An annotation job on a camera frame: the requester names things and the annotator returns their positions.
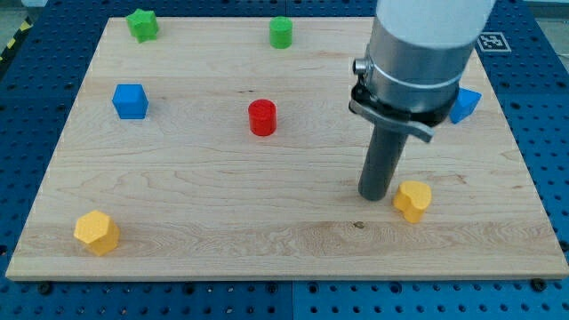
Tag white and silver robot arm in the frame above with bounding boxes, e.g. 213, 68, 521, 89
349, 0, 495, 201

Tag blue cube block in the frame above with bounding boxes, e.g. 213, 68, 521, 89
112, 84, 148, 120

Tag blue triangular block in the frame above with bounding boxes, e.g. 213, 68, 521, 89
449, 87, 482, 124

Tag red cylinder block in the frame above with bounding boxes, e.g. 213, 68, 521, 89
248, 99, 277, 136

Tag wooden board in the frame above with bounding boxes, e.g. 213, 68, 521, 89
6, 18, 568, 282

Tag yellow hexagon block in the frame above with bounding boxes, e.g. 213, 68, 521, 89
74, 211, 120, 256

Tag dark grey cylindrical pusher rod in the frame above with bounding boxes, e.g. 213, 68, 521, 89
358, 125, 407, 201

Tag green cylinder block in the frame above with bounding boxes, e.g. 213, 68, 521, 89
268, 16, 293, 49

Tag yellow heart block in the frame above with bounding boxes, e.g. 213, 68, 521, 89
392, 180, 432, 223

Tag fiducial marker tag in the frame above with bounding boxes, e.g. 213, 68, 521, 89
477, 32, 511, 52

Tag green star block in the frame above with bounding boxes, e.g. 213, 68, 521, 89
125, 9, 159, 43

